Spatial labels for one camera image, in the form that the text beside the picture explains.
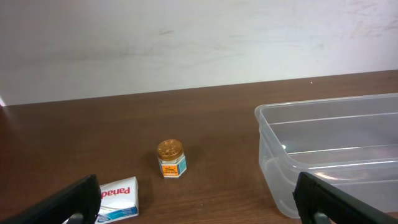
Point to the gold-lid balm jar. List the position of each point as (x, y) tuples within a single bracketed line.
[(171, 158)]

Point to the white Panadol box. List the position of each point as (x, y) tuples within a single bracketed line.
[(106, 203)]

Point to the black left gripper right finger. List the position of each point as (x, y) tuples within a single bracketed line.
[(319, 202)]

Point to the clear plastic container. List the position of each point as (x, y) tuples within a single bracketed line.
[(351, 143)]

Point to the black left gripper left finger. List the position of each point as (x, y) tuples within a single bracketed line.
[(56, 209)]

